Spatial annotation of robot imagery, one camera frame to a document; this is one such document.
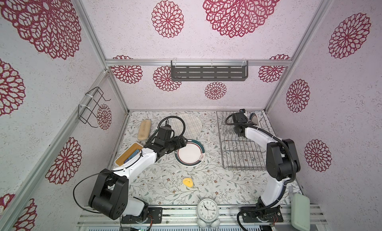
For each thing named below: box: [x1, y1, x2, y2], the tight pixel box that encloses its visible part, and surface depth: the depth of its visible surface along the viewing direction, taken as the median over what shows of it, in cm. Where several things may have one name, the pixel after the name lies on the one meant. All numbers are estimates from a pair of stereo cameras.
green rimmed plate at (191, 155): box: [174, 139, 206, 167], surface depth 96 cm
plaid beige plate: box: [170, 113, 203, 140], surface depth 112 cm
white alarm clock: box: [196, 198, 221, 229], surface depth 73 cm
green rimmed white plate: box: [174, 154, 205, 167], surface depth 94 cm
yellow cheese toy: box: [182, 177, 194, 188], surface depth 85 cm
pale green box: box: [290, 193, 310, 231], surface depth 73 cm
